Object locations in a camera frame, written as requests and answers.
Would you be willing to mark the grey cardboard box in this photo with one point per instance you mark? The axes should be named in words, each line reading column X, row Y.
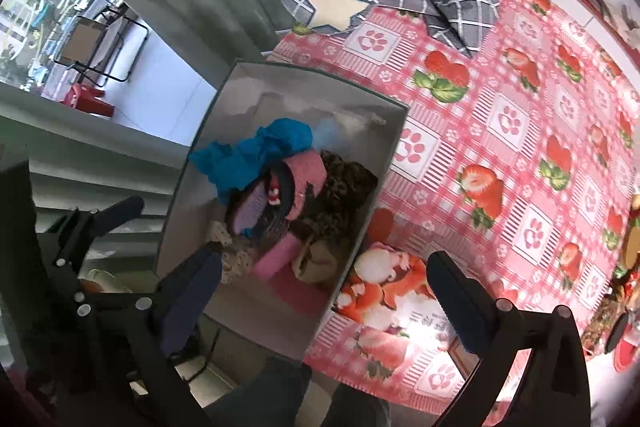
column 280, row 107

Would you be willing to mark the person's jeans legs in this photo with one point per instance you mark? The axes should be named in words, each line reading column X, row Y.
column 280, row 397

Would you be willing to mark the strawberry print pink tablecloth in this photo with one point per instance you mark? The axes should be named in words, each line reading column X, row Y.
column 500, row 57

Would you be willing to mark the red plastic stool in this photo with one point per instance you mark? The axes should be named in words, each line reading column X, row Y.
column 87, row 99

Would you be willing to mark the black folding chair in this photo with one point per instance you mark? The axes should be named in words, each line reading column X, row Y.
column 85, row 39

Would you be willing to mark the beige cloth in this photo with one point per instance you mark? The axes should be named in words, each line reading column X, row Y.
column 317, row 264

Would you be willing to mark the white polka-dot scrunchie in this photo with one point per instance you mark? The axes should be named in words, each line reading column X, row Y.
column 235, row 264

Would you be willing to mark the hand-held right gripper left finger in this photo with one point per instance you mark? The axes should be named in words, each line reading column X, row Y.
column 195, row 292

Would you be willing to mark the black round lid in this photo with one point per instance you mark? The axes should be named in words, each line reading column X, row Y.
column 617, row 332

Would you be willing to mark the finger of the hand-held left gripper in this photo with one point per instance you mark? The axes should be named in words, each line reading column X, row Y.
column 117, row 211

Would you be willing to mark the blue cloth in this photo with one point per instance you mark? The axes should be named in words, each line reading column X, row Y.
column 220, row 167
column 285, row 134

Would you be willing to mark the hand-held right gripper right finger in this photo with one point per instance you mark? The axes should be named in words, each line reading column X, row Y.
column 450, row 297

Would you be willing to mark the purple striped cloth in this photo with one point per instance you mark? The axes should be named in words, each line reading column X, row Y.
column 250, row 212

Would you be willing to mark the pile of snack packets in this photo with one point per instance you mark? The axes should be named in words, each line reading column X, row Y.
column 630, row 257

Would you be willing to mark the pink sponge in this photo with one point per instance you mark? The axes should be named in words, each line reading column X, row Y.
column 277, row 257

